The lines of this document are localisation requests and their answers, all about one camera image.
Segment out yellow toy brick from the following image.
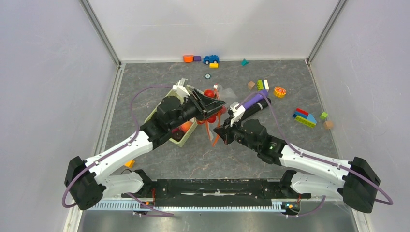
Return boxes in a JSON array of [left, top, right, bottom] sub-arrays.
[[209, 63, 219, 69]]

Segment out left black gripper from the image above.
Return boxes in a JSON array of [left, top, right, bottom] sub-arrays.
[[169, 88, 225, 131]]

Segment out yellow orange wedge block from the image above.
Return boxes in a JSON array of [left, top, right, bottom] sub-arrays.
[[124, 160, 135, 169]]

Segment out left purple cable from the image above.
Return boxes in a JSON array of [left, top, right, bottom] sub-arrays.
[[61, 85, 175, 218]]

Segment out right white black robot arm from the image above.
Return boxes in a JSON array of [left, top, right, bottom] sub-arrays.
[[214, 119, 381, 213]]

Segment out dark purple toy mangosteen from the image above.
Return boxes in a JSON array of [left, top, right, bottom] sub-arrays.
[[171, 128, 185, 142]]

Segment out green white toy bricks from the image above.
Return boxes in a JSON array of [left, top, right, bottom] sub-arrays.
[[257, 79, 269, 91]]

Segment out teal triangular block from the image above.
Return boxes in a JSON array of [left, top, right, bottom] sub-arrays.
[[241, 59, 249, 66]]

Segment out small green cube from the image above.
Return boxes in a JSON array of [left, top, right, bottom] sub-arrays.
[[320, 112, 328, 120]]

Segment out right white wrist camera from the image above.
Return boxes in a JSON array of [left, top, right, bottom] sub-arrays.
[[229, 101, 246, 127]]

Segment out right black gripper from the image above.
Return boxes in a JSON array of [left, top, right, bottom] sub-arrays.
[[213, 115, 259, 152]]

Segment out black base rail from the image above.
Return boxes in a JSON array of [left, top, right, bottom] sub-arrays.
[[132, 170, 312, 207]]

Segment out orange toy peach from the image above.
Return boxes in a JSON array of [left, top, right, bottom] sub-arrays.
[[179, 121, 193, 133]]

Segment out light green plastic basket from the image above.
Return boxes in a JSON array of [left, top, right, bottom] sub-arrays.
[[144, 89, 199, 147]]

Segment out orange yellow round toy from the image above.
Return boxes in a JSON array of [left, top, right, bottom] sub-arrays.
[[273, 87, 287, 98]]

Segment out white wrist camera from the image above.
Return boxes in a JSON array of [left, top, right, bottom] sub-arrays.
[[229, 101, 246, 127], [172, 78, 190, 102]]

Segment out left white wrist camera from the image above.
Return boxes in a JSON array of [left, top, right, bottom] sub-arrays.
[[172, 78, 190, 102]]

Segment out clear orange zip top bag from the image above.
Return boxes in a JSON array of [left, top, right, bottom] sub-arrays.
[[198, 84, 238, 147]]

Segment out purple flashlight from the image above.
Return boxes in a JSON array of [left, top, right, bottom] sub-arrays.
[[235, 89, 268, 110]]

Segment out black microphone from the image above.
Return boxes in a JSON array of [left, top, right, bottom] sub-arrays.
[[240, 99, 268, 121]]

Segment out blue toy car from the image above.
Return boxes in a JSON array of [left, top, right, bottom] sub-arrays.
[[203, 55, 220, 65]]

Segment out brown wooden cube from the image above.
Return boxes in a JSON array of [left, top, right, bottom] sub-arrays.
[[247, 81, 256, 90]]

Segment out orange half round block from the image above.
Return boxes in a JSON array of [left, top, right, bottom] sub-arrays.
[[182, 55, 194, 63]]

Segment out tan wooden cube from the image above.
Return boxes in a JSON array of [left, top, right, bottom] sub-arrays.
[[323, 120, 334, 130]]

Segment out multicolour brick stack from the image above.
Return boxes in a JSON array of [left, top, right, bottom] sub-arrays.
[[293, 108, 317, 128]]

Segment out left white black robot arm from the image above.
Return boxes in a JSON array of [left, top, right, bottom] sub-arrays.
[[62, 89, 225, 210]]

